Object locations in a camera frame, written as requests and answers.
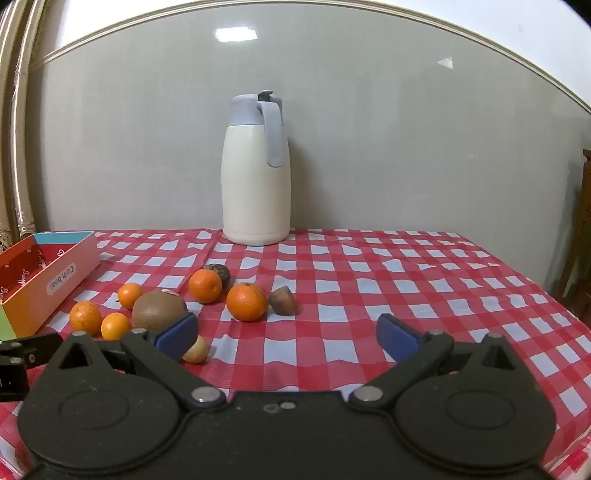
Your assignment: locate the red checked tablecloth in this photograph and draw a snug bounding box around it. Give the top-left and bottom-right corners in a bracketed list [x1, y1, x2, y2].
[0, 228, 591, 480]

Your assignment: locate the small orange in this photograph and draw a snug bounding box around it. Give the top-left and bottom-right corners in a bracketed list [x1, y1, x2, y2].
[69, 301, 103, 337]
[117, 283, 145, 310]
[100, 312, 133, 341]

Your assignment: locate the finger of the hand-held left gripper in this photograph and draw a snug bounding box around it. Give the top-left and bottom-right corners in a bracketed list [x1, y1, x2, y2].
[0, 333, 64, 370]
[0, 367, 29, 402]

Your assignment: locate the brown kiwi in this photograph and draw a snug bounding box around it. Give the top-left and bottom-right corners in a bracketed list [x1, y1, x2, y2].
[132, 291, 188, 331]

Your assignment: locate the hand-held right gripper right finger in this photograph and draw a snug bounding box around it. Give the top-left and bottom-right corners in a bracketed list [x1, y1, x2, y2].
[348, 313, 525, 411]

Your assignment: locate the brown wrinkled fruit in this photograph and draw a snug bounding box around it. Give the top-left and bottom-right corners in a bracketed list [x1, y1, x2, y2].
[269, 286, 298, 317]

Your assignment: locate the small pale yellow fruit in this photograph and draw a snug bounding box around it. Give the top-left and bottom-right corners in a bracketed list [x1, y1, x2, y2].
[181, 335, 208, 365]

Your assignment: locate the cream and blue thermos jug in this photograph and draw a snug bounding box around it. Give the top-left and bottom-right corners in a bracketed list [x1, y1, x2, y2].
[222, 90, 291, 246]

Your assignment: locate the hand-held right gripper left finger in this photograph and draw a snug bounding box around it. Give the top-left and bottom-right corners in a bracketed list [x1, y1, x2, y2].
[48, 312, 227, 411]

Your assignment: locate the colourful cardboard box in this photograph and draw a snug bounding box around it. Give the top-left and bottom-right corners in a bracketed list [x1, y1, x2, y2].
[0, 231, 103, 340]

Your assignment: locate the beige shiny curtain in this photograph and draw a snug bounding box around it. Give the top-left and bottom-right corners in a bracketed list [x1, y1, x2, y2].
[0, 0, 51, 252]

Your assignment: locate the large orange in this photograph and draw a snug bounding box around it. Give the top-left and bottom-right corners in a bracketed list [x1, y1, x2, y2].
[226, 282, 269, 322]
[188, 268, 223, 304]

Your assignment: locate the dark wooden furniture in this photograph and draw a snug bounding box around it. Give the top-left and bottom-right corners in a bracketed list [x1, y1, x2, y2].
[554, 148, 591, 305]

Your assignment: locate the dark mangosteen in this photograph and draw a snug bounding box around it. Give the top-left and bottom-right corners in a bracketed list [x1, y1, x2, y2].
[203, 263, 230, 289]

